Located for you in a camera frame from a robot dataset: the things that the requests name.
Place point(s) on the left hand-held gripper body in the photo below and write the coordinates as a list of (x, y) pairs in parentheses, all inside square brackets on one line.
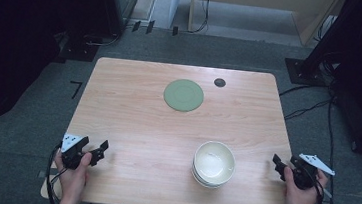
[(72, 152)]

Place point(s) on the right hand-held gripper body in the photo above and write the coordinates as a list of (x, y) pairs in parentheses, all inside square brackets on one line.
[(306, 172)]

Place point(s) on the person's left hand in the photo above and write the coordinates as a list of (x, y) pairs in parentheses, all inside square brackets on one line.
[(72, 180)]

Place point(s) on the person's right hand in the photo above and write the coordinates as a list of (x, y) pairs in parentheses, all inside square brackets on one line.
[(300, 202)]

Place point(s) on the cream white bowl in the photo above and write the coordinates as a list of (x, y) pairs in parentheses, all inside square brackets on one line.
[(214, 162)]

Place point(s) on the stack of white bowls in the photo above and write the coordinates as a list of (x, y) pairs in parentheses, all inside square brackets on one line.
[(203, 181)]

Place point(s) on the green round plate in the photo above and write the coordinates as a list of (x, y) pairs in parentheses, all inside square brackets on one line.
[(183, 95)]

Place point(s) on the dark round table grommet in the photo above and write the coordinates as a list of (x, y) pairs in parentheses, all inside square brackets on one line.
[(219, 82)]

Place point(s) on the light wooden cabinet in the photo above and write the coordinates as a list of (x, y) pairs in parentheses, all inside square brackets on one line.
[(252, 1)]

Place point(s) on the black stand base plate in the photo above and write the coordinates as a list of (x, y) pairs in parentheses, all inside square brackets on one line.
[(305, 72), (80, 50)]

